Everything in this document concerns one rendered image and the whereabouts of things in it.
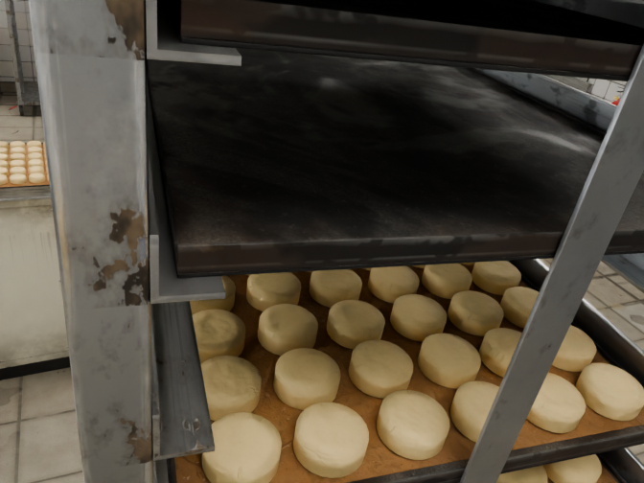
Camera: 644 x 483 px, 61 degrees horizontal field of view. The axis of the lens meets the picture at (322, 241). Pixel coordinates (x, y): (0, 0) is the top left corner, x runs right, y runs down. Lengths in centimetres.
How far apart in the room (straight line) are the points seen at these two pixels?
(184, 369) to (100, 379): 8
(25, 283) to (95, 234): 215
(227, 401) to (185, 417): 10
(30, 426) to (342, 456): 215
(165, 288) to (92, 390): 5
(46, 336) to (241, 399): 214
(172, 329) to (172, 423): 7
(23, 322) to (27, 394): 32
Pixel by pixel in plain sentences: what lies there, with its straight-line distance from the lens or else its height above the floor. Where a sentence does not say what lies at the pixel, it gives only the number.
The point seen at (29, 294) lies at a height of 43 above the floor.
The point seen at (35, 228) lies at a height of 72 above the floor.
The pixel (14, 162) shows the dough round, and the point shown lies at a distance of 226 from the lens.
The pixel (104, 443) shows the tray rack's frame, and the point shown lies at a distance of 27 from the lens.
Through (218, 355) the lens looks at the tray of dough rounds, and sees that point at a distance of 43.
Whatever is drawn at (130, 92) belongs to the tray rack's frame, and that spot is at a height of 175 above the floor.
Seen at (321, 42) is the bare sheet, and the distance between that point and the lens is 20.
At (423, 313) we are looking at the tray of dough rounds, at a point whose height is 151.
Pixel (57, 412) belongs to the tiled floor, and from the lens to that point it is 249.
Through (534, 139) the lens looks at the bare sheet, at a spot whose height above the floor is 167.
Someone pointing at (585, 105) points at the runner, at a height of 169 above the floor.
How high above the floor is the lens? 180
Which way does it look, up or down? 30 degrees down
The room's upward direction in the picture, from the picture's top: 9 degrees clockwise
